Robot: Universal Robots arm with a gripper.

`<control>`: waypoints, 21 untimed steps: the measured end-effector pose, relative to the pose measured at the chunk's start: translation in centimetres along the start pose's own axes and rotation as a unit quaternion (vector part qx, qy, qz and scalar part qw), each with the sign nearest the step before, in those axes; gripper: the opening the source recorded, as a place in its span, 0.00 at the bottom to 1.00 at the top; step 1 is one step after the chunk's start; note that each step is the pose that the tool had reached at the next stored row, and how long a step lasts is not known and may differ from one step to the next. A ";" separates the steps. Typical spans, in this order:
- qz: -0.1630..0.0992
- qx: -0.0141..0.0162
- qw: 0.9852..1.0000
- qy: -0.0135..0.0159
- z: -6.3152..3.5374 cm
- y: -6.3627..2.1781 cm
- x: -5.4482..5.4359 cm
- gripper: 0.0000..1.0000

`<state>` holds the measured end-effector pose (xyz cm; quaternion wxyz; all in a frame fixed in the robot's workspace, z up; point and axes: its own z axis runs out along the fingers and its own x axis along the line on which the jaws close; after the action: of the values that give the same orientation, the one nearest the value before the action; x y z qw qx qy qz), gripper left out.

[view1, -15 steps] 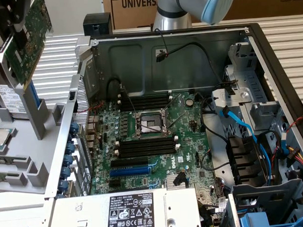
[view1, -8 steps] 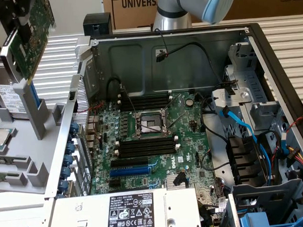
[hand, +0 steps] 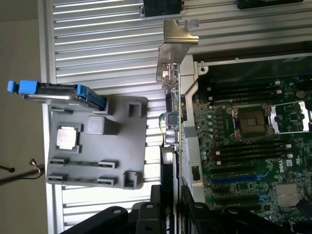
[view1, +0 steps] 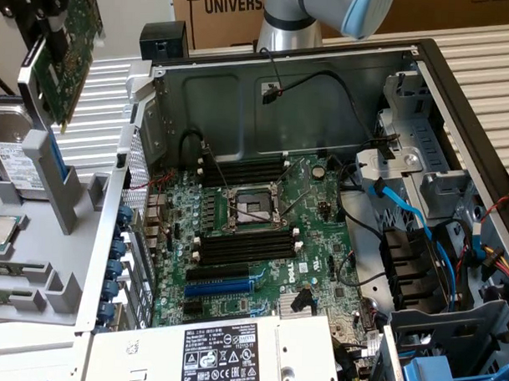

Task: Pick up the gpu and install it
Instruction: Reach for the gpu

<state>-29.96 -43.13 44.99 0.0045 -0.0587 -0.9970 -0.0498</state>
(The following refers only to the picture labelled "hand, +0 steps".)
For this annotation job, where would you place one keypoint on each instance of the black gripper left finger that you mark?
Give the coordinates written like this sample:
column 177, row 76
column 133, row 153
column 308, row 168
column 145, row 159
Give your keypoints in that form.
column 146, row 219

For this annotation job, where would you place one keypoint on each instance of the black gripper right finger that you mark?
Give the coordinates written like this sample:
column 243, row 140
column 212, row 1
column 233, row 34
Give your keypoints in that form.
column 200, row 219

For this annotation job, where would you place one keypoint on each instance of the short black expansion slot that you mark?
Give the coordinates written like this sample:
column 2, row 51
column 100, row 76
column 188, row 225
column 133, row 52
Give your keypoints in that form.
column 224, row 189

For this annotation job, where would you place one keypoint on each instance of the blue expansion slot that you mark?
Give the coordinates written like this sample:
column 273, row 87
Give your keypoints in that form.
column 235, row 178

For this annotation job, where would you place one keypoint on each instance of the grey plastic parts rack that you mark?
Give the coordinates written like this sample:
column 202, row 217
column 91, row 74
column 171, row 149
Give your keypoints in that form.
column 122, row 146

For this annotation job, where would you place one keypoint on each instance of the black RAM slot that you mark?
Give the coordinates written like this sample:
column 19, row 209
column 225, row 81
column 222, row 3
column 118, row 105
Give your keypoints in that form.
column 253, row 160
column 243, row 85
column 253, row 150
column 243, row 94
column 243, row 99
column 253, row 155
column 243, row 90
column 253, row 145

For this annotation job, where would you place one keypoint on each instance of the green Dell motherboard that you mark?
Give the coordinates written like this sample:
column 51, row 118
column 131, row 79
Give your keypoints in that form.
column 265, row 170

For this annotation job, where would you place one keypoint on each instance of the open grey PC case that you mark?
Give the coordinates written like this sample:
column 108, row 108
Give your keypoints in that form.
column 192, row 136

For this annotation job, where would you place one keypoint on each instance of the silver chipset heatsink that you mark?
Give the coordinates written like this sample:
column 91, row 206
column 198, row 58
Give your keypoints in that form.
column 286, row 195

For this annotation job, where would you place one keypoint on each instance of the CPU socket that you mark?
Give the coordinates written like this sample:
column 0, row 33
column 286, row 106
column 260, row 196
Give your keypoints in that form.
column 251, row 122

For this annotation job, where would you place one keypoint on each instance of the silver CPU chip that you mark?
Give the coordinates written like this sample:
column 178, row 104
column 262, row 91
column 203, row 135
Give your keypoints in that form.
column 67, row 136

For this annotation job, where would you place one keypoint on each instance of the metal rod with clamp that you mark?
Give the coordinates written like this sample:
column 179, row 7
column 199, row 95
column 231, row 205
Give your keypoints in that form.
column 24, row 175

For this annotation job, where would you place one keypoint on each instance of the metal socket cover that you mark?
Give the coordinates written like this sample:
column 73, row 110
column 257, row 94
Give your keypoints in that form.
column 292, row 117

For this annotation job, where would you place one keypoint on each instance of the hard disk with blue rails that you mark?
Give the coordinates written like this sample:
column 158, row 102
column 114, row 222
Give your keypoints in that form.
column 48, row 97

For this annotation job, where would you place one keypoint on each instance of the silver coin battery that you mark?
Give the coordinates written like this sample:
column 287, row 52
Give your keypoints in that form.
column 300, row 94

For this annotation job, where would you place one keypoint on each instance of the black mounting block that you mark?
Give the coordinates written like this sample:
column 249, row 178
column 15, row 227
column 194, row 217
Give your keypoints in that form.
column 268, row 3
column 163, row 7

